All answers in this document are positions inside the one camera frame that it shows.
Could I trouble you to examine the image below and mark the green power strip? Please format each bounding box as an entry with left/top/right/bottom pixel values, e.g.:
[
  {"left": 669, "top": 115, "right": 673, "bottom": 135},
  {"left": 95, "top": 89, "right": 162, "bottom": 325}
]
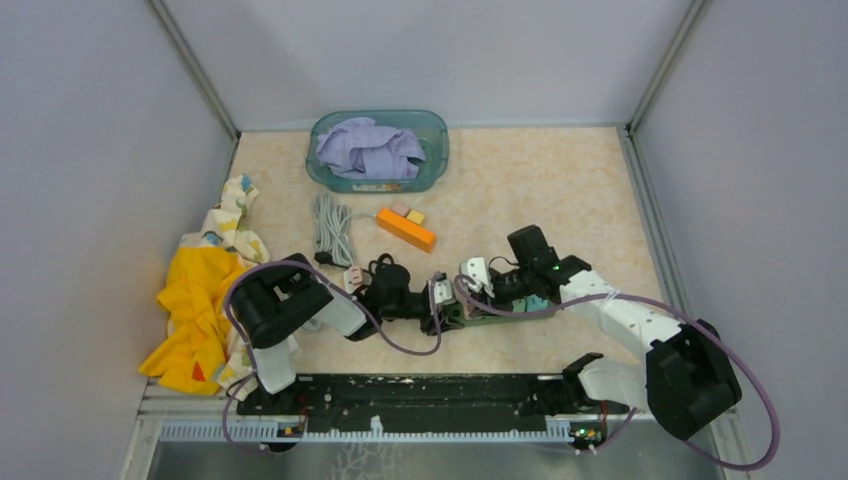
[{"left": 442, "top": 294, "right": 558, "bottom": 331}]

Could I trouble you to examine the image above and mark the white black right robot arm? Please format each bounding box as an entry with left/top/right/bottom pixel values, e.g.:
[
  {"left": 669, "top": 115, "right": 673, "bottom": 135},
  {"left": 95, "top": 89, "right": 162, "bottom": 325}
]
[{"left": 460, "top": 225, "right": 742, "bottom": 440}]

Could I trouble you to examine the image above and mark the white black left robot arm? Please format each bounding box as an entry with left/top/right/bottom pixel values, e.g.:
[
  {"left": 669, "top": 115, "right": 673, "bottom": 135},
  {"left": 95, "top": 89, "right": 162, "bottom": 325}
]
[{"left": 222, "top": 254, "right": 457, "bottom": 414}]

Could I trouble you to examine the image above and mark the teal usb plug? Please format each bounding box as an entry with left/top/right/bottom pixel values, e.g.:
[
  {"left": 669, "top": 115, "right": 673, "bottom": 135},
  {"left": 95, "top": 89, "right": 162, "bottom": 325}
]
[{"left": 525, "top": 295, "right": 549, "bottom": 313}]

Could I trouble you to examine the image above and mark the pink usb plug on white strip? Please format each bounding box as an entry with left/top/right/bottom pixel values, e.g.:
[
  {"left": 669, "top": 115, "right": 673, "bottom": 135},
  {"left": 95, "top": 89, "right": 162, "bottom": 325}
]
[{"left": 344, "top": 266, "right": 364, "bottom": 289}]

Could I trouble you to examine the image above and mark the white power strip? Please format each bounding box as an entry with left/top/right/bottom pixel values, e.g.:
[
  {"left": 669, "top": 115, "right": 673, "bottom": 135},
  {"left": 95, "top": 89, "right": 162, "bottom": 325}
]
[{"left": 343, "top": 265, "right": 365, "bottom": 295}]

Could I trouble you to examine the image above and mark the orange power strip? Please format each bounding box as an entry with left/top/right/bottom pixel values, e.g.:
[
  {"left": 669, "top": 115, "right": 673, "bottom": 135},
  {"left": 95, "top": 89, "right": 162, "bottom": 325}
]
[{"left": 375, "top": 208, "right": 437, "bottom": 253}]

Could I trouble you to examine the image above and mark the teal plastic basin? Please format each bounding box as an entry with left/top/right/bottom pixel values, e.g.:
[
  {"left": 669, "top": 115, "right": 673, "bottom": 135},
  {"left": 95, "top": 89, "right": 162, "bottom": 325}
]
[{"left": 305, "top": 109, "right": 450, "bottom": 193}]

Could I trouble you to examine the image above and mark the purple cloth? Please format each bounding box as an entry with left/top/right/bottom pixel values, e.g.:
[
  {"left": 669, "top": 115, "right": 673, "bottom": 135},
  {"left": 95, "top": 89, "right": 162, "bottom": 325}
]
[{"left": 315, "top": 117, "right": 427, "bottom": 180}]

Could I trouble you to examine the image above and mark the yellow patterned cloth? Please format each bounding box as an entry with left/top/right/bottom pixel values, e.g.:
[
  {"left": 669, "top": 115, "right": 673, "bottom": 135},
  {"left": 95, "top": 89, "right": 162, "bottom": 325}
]
[{"left": 138, "top": 174, "right": 271, "bottom": 395}]

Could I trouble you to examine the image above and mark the black coiled cable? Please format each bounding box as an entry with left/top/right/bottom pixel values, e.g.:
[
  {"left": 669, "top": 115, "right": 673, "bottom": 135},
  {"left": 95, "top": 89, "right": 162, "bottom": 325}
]
[{"left": 367, "top": 252, "right": 412, "bottom": 293}]

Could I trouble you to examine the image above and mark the grey coiled cable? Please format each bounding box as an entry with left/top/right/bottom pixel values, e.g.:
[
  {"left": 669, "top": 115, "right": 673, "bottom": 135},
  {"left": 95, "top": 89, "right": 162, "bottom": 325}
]
[{"left": 311, "top": 192, "right": 379, "bottom": 270}]

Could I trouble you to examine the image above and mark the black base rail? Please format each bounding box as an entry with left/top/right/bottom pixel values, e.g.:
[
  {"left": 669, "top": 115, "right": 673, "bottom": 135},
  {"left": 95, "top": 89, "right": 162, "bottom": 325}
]
[{"left": 237, "top": 374, "right": 629, "bottom": 443}]

